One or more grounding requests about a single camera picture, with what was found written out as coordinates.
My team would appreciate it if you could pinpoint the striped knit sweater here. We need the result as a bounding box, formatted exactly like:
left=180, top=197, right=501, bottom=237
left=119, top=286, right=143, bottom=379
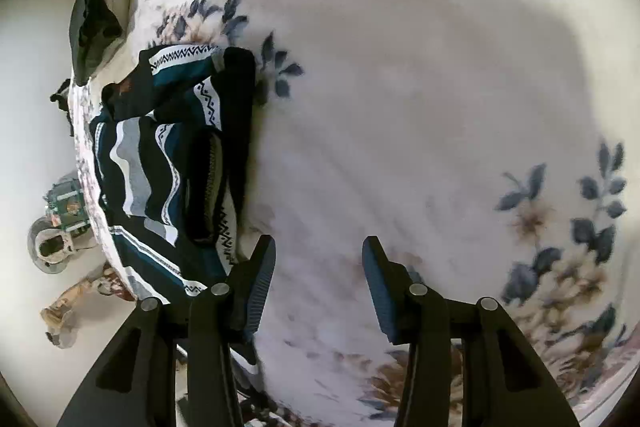
left=89, top=44, right=259, bottom=306

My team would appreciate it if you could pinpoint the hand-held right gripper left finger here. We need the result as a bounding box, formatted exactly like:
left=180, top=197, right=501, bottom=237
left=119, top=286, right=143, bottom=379
left=56, top=234, right=277, bottom=427

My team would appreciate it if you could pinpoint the black cloth pile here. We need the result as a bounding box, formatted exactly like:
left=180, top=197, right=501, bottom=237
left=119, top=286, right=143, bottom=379
left=49, top=78, right=76, bottom=138

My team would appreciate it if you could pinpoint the floral bedsheet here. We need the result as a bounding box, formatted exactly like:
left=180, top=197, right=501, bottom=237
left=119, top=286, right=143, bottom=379
left=66, top=0, right=640, bottom=427

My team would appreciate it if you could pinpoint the folded black garment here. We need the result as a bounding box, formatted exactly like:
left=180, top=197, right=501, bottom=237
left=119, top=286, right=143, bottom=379
left=69, top=0, right=125, bottom=84

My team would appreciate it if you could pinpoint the teal shelf cart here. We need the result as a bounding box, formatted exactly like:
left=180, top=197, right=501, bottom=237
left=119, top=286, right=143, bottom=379
left=46, top=174, right=92, bottom=236

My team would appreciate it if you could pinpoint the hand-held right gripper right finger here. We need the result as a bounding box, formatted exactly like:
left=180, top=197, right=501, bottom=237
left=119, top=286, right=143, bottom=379
left=361, top=235, right=584, bottom=427

